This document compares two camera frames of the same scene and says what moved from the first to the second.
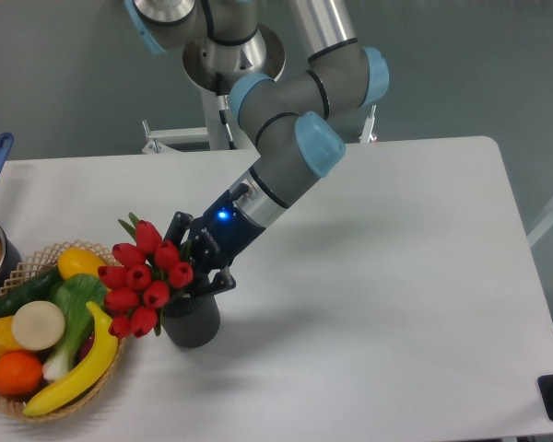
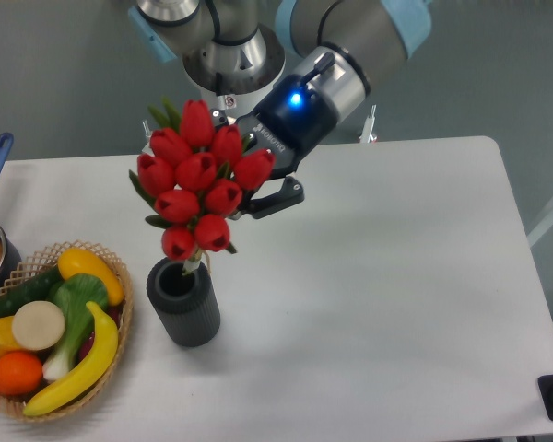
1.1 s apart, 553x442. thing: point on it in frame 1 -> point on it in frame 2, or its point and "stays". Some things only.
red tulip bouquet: (139, 281) -> (195, 176)
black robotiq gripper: (221, 232) -> (292, 121)
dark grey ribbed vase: (191, 321) stays
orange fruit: (17, 374) stays
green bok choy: (71, 293) stays
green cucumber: (37, 289) stays
